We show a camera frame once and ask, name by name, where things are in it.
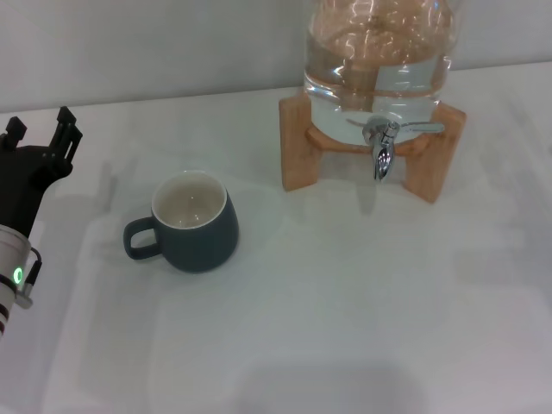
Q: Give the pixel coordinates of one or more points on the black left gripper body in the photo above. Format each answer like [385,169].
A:
[23,185]

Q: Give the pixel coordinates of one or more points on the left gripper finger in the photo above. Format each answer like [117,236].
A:
[16,131]
[64,138]

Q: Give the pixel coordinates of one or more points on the dark cup with white inside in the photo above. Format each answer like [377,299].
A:
[202,243]

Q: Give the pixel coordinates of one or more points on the chrome faucet with lever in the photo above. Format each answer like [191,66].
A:
[382,161]

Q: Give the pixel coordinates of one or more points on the wooden jar stand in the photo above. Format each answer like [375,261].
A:
[297,142]

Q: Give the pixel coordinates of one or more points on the glass water jar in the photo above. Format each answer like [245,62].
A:
[379,64]

